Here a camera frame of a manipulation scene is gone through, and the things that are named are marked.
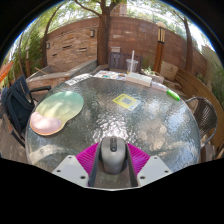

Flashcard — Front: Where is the curved wooden bench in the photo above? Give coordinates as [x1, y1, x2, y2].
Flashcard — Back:
[174, 68, 224, 148]

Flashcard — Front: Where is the green mouse pad pink rest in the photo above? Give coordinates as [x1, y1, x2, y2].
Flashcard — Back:
[29, 90, 85, 137]

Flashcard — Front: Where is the thin tree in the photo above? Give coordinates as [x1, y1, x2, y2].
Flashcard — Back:
[173, 9, 194, 73]

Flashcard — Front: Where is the white book stack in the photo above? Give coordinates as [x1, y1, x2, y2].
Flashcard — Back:
[125, 71, 154, 88]

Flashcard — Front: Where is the large tree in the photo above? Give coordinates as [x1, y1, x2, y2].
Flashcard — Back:
[71, 0, 128, 66]

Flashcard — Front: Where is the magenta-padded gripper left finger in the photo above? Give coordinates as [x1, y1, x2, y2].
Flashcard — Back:
[52, 142, 103, 188]

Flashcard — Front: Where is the grey computer mouse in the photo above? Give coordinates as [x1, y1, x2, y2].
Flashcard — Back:
[99, 135, 128, 175]

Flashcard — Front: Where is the black slatted chair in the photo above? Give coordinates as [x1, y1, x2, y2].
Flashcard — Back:
[1, 75, 53, 148]

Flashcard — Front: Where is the dark wooden chair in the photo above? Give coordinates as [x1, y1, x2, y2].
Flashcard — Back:
[107, 51, 144, 73]

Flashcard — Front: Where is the tan stone block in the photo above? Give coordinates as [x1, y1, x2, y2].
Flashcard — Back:
[159, 61, 179, 81]

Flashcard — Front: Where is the clear plastic cup with straw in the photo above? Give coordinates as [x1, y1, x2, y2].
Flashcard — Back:
[125, 49, 139, 75]

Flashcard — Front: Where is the green marker pen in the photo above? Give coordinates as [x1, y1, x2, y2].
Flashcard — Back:
[166, 88, 181, 102]

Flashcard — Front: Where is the wooden lamp post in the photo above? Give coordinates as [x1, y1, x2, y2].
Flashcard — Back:
[152, 21, 168, 74]

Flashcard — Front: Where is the stone planter box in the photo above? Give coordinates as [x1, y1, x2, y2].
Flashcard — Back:
[26, 59, 98, 88]

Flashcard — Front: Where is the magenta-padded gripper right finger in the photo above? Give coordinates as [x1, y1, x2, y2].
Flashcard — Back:
[124, 142, 173, 188]

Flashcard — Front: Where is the yellow printed card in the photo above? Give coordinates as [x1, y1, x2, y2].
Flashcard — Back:
[112, 93, 141, 112]

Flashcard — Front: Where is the dark wicker chair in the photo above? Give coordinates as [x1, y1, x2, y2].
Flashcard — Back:
[184, 96, 219, 149]

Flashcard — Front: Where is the orange umbrella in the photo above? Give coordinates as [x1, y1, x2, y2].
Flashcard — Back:
[0, 60, 14, 83]

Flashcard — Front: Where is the dark backpack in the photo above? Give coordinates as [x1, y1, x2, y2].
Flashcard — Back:
[1, 87, 34, 134]

